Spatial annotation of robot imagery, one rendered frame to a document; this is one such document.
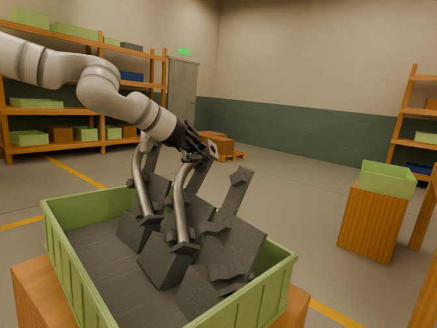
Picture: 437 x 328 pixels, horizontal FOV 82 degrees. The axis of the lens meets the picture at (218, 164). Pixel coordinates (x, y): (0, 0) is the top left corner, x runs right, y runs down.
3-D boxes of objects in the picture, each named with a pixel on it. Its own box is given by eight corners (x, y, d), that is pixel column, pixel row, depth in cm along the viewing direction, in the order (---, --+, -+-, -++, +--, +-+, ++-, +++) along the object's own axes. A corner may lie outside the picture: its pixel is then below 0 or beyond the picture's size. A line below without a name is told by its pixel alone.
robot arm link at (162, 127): (146, 129, 67) (126, 117, 62) (175, 106, 62) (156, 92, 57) (145, 156, 61) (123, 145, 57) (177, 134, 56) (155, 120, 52)
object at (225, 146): (184, 150, 589) (185, 131, 578) (208, 147, 648) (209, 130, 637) (222, 163, 513) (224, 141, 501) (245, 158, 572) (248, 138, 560)
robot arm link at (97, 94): (157, 127, 53) (159, 97, 57) (85, 82, 42) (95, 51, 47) (136, 141, 56) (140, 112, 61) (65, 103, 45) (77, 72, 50)
